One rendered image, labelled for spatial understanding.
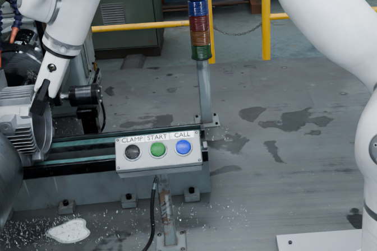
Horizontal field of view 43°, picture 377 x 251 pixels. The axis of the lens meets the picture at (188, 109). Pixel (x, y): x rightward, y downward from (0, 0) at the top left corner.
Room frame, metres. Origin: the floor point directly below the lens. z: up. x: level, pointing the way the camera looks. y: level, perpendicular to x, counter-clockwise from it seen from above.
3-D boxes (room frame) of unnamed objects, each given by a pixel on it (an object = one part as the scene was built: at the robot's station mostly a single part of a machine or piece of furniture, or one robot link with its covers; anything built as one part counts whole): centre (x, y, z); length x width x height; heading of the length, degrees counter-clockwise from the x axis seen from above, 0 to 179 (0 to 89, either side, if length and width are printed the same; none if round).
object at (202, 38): (1.36, -0.06, 1.10); 0.06 x 0.06 x 0.04
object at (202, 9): (1.36, -0.06, 1.19); 0.06 x 0.06 x 0.04
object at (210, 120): (1.36, -0.06, 1.01); 0.08 x 0.08 x 0.42; 0
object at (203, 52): (1.36, -0.06, 1.05); 0.06 x 0.06 x 0.04
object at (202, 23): (1.36, -0.06, 1.14); 0.06 x 0.06 x 0.04
